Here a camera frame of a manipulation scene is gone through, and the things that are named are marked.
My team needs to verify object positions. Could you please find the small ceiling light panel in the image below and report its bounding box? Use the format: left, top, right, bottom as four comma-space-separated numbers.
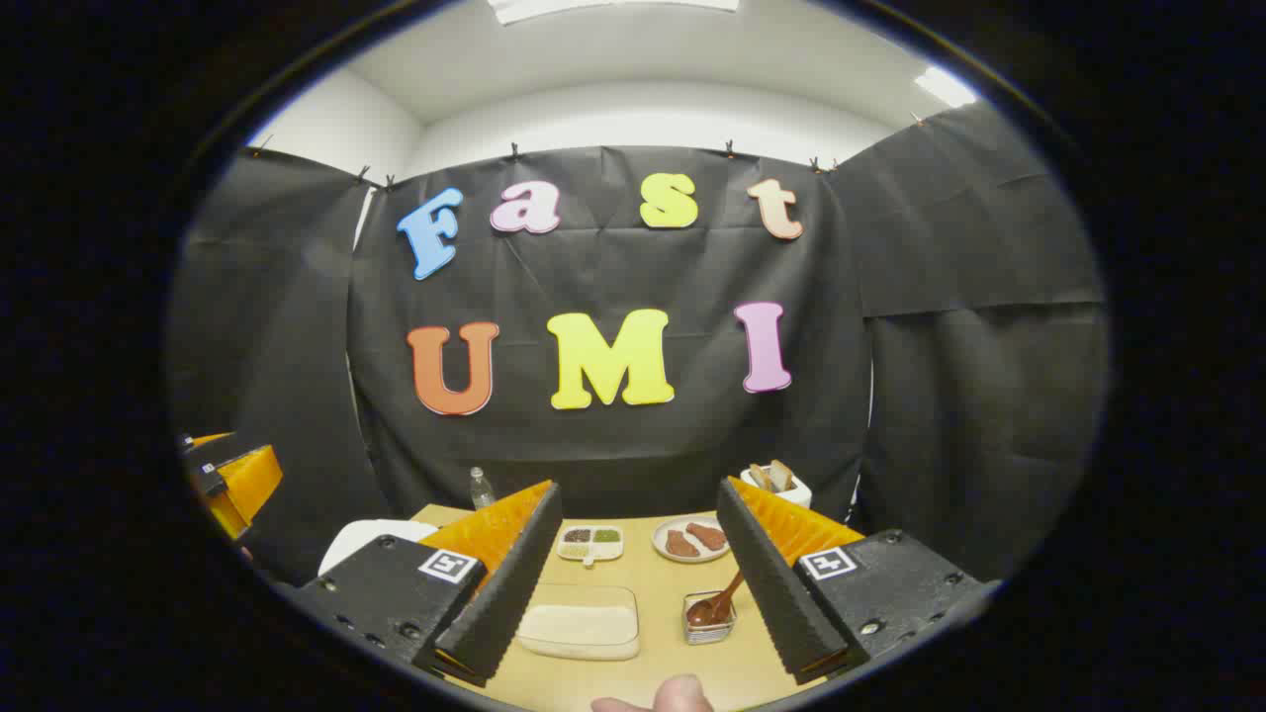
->
915, 67, 978, 108

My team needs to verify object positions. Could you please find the white divided grain dish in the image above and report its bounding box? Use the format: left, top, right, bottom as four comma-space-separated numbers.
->
557, 525, 625, 568

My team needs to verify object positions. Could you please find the black backdrop cloth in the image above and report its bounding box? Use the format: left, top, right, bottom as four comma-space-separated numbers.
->
168, 99, 1111, 584

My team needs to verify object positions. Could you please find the long ceiling light panel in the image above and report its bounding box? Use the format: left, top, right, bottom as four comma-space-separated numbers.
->
490, 0, 740, 23

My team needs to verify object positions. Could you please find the white rice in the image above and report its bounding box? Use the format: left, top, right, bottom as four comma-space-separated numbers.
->
519, 605, 639, 659

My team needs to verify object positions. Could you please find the brown wooden spoon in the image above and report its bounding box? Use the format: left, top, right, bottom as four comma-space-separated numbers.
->
686, 571, 745, 628

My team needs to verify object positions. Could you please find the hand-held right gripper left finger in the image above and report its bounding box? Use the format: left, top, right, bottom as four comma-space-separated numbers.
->
292, 482, 563, 688

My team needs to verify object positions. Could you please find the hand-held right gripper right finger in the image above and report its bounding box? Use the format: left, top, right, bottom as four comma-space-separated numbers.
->
717, 477, 990, 685

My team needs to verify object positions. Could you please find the white round plate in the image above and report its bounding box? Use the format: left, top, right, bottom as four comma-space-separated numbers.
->
652, 516, 733, 564

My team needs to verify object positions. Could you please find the white toaster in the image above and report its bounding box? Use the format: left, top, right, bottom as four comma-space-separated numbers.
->
740, 460, 814, 510

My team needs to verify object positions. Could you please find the clear plastic rice box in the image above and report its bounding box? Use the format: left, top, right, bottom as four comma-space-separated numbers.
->
516, 583, 641, 662

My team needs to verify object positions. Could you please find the white rice cooker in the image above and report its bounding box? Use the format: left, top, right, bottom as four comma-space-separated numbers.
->
318, 519, 441, 577

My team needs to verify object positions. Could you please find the clear chopstick holder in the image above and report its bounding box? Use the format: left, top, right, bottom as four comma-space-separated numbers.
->
682, 590, 738, 646

